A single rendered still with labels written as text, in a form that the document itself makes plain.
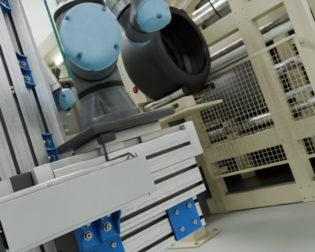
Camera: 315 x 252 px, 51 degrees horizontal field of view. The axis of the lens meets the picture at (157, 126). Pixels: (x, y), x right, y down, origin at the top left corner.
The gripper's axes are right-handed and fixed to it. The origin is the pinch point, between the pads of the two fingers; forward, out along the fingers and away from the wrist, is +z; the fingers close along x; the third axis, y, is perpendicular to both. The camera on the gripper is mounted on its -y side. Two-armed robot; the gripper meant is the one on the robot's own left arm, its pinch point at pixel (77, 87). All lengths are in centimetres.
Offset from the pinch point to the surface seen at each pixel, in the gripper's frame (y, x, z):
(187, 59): -10, 32, 86
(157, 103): 17, 18, 45
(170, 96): 17, 29, 41
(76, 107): -1, -36, 39
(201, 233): 104, 7, 65
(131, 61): -8.9, 18.2, 31.4
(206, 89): 18, 43, 66
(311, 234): 108, 76, 39
